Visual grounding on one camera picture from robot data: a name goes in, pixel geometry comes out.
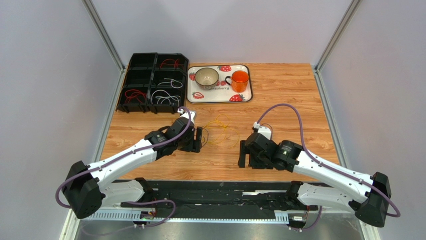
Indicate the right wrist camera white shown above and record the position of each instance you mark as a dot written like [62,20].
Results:
[264,129]

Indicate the orange mug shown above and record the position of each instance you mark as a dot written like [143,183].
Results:
[238,81]

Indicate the black compartment bin organizer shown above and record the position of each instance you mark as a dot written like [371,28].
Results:
[155,83]

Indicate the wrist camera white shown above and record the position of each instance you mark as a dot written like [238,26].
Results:
[187,114]
[264,129]

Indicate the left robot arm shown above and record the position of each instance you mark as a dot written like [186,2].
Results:
[88,188]

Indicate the beige ceramic bowl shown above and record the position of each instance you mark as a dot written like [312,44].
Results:
[207,78]

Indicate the strawberry pattern tray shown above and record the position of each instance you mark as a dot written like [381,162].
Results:
[222,92]

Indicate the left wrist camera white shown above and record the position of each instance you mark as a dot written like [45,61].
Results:
[187,114]

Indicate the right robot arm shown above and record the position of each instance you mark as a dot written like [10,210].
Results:
[365,196]

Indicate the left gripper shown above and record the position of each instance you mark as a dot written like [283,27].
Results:
[195,145]

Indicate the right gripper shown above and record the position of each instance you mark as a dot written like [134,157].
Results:
[248,157]

